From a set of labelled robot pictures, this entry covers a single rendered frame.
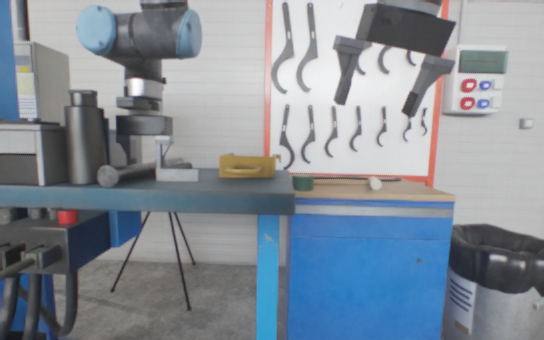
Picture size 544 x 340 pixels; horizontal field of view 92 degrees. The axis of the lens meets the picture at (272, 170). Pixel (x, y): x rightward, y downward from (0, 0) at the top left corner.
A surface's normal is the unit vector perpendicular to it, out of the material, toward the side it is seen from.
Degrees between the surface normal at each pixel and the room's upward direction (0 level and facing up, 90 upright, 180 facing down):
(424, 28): 114
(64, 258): 90
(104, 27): 89
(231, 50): 90
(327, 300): 90
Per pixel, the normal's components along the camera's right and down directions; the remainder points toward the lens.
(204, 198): -0.04, 0.11
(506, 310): -0.46, 0.15
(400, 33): 0.08, 0.51
